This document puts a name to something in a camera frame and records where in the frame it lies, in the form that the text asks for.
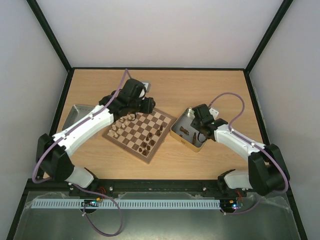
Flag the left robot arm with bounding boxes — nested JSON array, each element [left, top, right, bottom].
[[32, 78, 156, 188]]

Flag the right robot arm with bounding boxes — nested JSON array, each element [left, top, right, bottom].
[[191, 104, 290, 196]]

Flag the dark pieces in tin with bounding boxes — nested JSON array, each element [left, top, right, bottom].
[[179, 126, 197, 146]]

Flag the wooden chess board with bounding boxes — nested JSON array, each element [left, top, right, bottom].
[[102, 108, 176, 164]]

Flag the gold metal tin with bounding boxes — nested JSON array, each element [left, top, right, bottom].
[[170, 108, 204, 153]]

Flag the tin lid on table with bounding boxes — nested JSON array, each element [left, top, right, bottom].
[[62, 104, 94, 131]]

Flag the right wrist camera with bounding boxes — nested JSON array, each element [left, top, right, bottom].
[[209, 107, 219, 119]]

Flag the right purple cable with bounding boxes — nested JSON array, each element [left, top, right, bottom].
[[208, 92, 290, 216]]

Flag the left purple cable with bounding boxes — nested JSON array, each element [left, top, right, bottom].
[[32, 68, 133, 198]]

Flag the blue cable duct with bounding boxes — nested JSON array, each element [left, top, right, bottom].
[[30, 199, 221, 210]]

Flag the purple cable loop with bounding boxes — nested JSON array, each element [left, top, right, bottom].
[[82, 194, 123, 237]]

